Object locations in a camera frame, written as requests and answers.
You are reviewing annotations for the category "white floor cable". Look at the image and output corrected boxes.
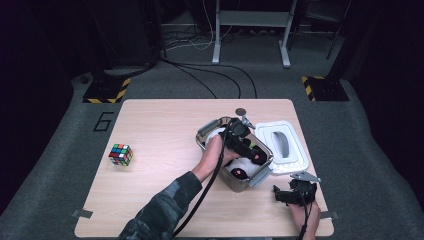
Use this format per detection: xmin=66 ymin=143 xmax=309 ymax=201
xmin=164 ymin=0 xmax=234 ymax=52

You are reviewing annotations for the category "grey metal table clip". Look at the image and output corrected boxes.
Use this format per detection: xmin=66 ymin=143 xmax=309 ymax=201
xmin=320 ymin=210 xmax=341 ymax=221
xmin=72 ymin=209 xmax=94 ymax=220

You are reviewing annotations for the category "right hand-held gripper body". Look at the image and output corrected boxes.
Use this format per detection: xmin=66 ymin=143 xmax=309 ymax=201
xmin=288 ymin=170 xmax=322 ymax=206

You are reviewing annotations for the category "person's left hand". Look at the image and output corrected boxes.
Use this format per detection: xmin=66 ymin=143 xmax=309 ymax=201
xmin=192 ymin=134 xmax=242 ymax=183

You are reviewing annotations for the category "white metal stand frame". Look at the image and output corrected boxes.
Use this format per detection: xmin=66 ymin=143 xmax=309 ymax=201
xmin=212 ymin=0 xmax=298 ymax=69

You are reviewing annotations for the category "yellow black striped stand base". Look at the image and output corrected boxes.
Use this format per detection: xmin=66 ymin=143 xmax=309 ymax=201
xmin=301 ymin=75 xmax=350 ymax=102
xmin=82 ymin=77 xmax=132 ymax=104

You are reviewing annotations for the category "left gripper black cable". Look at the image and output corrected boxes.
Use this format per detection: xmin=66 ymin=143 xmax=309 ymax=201
xmin=171 ymin=120 xmax=234 ymax=239

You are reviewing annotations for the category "panda plush toy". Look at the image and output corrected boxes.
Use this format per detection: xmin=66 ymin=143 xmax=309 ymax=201
xmin=203 ymin=128 xmax=268 ymax=181

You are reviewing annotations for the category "black floor cable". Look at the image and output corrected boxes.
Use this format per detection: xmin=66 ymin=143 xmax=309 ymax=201
xmin=159 ymin=58 xmax=218 ymax=100
xmin=173 ymin=61 xmax=258 ymax=100

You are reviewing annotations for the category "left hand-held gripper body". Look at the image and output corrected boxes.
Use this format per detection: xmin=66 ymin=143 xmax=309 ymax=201
xmin=225 ymin=114 xmax=256 ymax=143

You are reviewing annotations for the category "person's right hand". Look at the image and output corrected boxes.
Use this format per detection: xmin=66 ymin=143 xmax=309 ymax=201
xmin=287 ymin=201 xmax=322 ymax=240

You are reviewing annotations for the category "grey storage box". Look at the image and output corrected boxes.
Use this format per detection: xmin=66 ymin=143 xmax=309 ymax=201
xmin=195 ymin=116 xmax=275 ymax=194

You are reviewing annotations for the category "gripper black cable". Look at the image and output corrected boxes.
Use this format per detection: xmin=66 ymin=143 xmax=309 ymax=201
xmin=171 ymin=120 xmax=234 ymax=239
xmin=297 ymin=184 xmax=314 ymax=240

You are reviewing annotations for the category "dark cabinet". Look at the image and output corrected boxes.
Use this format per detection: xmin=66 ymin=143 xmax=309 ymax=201
xmin=84 ymin=0 xmax=165 ymax=70

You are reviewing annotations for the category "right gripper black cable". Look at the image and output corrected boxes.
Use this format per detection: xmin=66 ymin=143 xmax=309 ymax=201
xmin=297 ymin=184 xmax=314 ymax=240

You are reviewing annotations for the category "colourful puzzle cube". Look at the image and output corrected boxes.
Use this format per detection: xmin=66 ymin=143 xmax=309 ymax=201
xmin=108 ymin=143 xmax=135 ymax=167

